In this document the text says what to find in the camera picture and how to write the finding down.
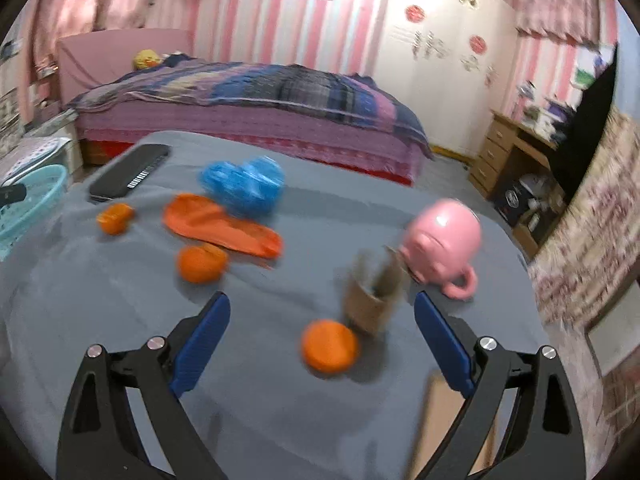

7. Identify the orange tangerine peel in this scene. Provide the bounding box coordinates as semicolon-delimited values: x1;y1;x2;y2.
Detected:
176;244;229;284
96;203;136;236
300;320;360;375

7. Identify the light blue plastic basket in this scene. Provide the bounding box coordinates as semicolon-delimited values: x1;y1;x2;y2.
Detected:
1;165;68;260

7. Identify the polka dot covered stool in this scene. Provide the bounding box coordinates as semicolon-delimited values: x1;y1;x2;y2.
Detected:
0;136;73;185

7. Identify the cardboard piece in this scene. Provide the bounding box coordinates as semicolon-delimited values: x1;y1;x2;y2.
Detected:
406;374;501;480

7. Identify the pink headboard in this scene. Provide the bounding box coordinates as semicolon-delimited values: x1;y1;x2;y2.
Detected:
55;28;193;105

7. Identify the orange plastic bag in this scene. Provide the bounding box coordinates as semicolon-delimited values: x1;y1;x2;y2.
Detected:
163;193;283;259

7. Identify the yellow duck plush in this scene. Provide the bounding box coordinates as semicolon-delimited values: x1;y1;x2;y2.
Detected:
132;49;163;70

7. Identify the pink pig mug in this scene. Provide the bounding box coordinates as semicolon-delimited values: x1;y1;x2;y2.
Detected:
398;200;482;300

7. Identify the black box under desk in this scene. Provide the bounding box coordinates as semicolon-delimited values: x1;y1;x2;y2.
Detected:
495;181;534;226

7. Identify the blue crumpled plastic bag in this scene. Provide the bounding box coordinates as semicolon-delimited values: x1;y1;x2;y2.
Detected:
198;156;285;220

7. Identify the wooden desk with drawers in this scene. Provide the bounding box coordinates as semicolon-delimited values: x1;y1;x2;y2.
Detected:
469;112;566;258

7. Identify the bed with purple sheet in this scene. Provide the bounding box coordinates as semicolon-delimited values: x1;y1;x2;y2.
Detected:
73;101;432;185

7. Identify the striped patchwork blanket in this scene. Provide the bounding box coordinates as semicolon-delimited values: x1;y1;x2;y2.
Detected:
70;54;431;156

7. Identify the white wardrobe with decals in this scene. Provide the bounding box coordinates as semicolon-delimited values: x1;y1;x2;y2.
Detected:
373;0;516;158

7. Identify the pink curtain valance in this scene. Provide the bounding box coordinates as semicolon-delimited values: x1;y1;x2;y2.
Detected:
515;0;618;47

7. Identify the wall landscape picture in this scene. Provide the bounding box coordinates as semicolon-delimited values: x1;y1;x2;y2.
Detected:
572;46;615;90

